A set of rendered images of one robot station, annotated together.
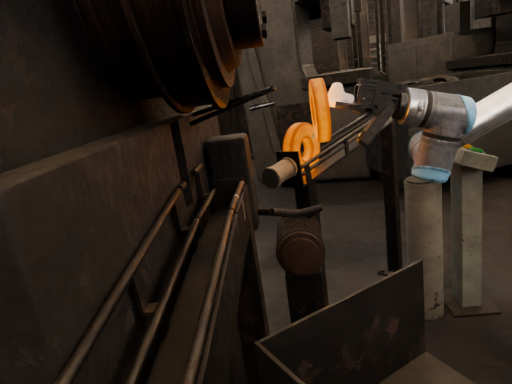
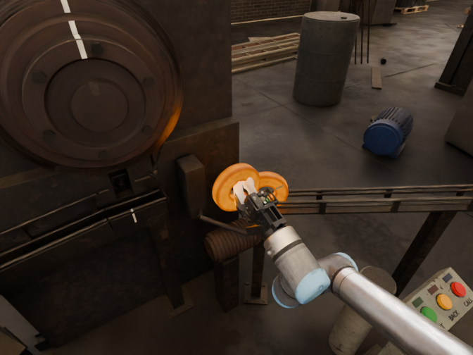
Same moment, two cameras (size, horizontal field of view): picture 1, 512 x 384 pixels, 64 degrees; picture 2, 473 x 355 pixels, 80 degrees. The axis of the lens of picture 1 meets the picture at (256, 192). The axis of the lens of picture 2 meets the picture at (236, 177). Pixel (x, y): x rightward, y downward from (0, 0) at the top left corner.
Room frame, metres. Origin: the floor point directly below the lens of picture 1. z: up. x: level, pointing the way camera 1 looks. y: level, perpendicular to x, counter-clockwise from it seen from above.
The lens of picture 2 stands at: (0.63, -0.71, 1.38)
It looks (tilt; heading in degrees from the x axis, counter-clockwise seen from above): 39 degrees down; 53
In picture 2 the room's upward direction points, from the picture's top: straight up
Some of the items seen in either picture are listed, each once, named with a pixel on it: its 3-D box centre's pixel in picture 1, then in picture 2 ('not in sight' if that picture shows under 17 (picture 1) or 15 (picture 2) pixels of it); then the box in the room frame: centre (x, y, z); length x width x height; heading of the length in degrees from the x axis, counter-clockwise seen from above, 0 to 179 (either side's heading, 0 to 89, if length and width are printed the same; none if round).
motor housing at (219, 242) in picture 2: (306, 303); (234, 267); (1.07, -0.10, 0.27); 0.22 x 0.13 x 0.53; 174
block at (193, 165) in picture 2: (232, 184); (192, 187); (0.99, 0.06, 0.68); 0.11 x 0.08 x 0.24; 84
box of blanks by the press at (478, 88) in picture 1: (440, 126); not in sight; (3.06, -1.46, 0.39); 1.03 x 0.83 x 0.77; 99
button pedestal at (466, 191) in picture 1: (465, 226); (405, 344); (1.36, -0.73, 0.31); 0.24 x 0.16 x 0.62; 174
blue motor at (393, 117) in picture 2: not in sight; (390, 129); (3.03, 0.25, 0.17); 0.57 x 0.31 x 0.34; 14
